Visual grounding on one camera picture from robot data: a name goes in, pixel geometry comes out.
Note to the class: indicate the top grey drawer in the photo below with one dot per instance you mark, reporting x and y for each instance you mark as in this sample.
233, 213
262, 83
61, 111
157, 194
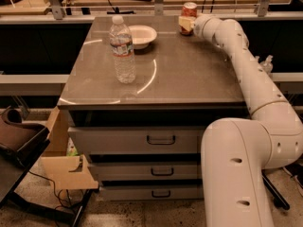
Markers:
136, 140

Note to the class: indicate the clear plastic water bottle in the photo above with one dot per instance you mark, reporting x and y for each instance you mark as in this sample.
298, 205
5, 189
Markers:
121, 42

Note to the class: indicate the cardboard box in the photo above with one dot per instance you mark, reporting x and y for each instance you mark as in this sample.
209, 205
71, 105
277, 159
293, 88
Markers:
68, 172

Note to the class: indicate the white bowl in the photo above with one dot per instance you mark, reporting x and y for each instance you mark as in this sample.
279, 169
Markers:
142, 36

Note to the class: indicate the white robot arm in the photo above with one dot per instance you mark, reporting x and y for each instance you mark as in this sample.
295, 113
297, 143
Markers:
235, 151

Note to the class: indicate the black metal stand leg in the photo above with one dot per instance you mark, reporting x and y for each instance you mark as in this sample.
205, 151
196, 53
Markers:
278, 200

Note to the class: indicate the middle grey drawer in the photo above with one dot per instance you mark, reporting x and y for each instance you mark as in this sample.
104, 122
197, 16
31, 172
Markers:
145, 171

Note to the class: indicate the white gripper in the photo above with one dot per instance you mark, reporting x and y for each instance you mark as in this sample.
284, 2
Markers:
200, 26

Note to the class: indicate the clear dispenser bottle right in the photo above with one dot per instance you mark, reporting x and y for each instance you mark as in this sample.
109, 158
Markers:
267, 64

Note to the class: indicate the dark shoe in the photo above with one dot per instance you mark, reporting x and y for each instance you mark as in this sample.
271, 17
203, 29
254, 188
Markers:
295, 171

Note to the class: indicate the bottom grey drawer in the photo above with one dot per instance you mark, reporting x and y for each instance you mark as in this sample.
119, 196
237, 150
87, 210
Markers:
152, 192

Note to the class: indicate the grey drawer cabinet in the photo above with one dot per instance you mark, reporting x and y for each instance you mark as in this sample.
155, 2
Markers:
181, 81

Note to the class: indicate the brown chair seat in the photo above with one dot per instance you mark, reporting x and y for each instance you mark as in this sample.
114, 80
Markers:
19, 141

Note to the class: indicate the grey drawer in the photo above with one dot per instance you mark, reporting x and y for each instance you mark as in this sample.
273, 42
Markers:
145, 171
136, 140
152, 192

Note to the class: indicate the red coke can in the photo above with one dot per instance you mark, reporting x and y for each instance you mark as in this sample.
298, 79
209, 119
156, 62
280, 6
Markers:
188, 9

